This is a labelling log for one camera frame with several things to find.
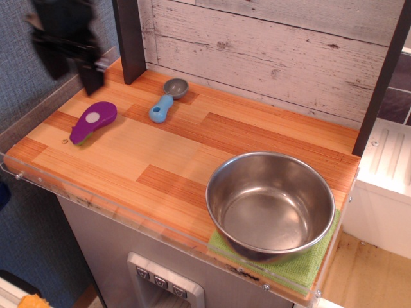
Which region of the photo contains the green cloth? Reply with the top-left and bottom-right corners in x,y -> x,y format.
208,209 -> 340,293

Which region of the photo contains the clear acrylic edge guard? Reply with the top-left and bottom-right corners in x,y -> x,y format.
4,149 -> 360,304

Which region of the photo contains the dark right shelf post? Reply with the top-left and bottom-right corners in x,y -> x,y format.
352,0 -> 410,157

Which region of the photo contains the dark left shelf post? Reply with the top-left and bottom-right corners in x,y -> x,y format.
112,0 -> 146,85

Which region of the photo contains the dark shelf post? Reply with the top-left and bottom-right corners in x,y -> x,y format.
352,0 -> 410,157
112,0 -> 146,85

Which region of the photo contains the white toy sink unit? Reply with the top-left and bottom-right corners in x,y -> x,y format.
342,119 -> 410,258

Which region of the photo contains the blue grey toy scoop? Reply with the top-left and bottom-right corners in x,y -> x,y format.
149,78 -> 189,123

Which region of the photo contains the grey toy fridge cabinet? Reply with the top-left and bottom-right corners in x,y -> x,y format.
58,197 -> 293,307

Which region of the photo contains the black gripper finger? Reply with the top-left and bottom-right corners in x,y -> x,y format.
75,60 -> 104,96
35,44 -> 69,80

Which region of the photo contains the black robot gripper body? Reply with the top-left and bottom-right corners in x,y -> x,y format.
26,1 -> 102,68

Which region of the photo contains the orange object bottom left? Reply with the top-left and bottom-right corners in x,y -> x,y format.
17,294 -> 50,308

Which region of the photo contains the purple toy eggplant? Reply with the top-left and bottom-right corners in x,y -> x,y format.
69,101 -> 118,146

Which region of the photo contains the silver ice dispenser panel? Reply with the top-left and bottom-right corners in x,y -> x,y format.
127,252 -> 206,307

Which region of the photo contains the silver metal bowl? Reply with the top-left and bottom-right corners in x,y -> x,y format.
205,151 -> 336,263

